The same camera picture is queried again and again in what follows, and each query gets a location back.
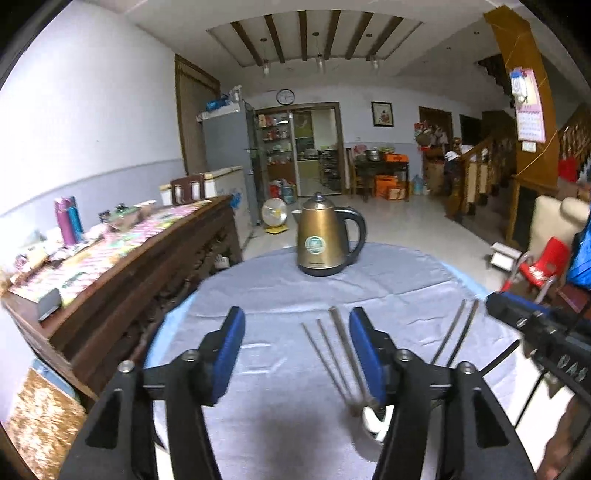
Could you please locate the steel utensil holder cup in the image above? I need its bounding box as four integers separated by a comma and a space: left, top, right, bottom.
362, 405, 394, 444

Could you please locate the dark chopstick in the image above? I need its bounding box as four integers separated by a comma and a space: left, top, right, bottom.
431, 300, 467, 364
446, 299, 481, 368
301, 321, 358, 417
329, 306, 385, 419
317, 319, 362, 417

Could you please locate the dark chopstick on cloth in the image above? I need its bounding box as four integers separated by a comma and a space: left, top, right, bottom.
446, 299, 481, 368

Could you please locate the blue bag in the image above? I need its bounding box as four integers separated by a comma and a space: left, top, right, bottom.
566, 224, 591, 290

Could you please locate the red plastic child chair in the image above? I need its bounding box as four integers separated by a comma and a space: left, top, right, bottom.
501, 237, 570, 303

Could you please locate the grey table cloth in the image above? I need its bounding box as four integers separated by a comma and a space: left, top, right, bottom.
146, 243, 515, 479

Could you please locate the small white step stool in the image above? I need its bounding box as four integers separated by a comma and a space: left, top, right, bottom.
489, 242, 522, 272

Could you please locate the blue round table cover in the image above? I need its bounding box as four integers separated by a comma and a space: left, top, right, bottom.
442, 262, 490, 301

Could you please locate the beige sofa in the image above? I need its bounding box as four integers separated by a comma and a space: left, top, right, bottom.
528, 195, 590, 256

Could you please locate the dark wooden sideboard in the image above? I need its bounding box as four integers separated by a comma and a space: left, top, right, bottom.
2, 196, 242, 403

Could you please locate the gold electric kettle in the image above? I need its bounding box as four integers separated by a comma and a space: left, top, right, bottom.
293, 192, 367, 277

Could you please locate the black phone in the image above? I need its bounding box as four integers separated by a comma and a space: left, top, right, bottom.
36, 288, 62, 322

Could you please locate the small white fan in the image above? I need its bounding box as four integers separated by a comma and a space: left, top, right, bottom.
260, 198, 288, 235

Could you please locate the white chest freezer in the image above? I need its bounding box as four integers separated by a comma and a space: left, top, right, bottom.
159, 166, 253, 249

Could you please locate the blue thermos bottle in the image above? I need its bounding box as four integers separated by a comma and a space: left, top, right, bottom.
68, 196, 84, 243

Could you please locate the dark wooden side table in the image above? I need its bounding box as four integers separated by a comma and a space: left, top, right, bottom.
349, 153, 411, 201

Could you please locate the purple thermos bottle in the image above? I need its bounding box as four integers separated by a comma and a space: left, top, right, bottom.
54, 197, 76, 246

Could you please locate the grey refrigerator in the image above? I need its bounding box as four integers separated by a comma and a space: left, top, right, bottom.
197, 100, 264, 226

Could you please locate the black cable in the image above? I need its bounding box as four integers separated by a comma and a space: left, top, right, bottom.
479, 339, 523, 377

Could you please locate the pink wall calendar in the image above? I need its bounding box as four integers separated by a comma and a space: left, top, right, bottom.
509, 68, 546, 143

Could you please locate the framed wall picture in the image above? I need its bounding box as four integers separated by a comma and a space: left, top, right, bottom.
370, 101, 394, 128

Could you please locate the round wall clock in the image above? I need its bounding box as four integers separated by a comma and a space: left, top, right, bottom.
276, 88, 296, 106

